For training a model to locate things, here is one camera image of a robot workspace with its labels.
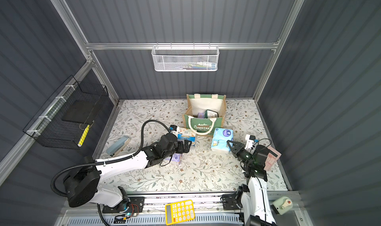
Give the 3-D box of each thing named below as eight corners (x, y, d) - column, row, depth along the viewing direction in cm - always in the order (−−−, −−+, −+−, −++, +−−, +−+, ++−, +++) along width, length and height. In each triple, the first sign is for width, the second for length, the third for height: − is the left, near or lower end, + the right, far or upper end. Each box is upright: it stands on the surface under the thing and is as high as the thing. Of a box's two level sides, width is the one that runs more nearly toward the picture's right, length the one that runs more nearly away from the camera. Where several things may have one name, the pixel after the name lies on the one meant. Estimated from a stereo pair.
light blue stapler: (108, 154, 93) (104, 150, 89) (125, 137, 101) (122, 133, 97) (114, 158, 92) (110, 154, 87) (131, 141, 99) (128, 136, 95)
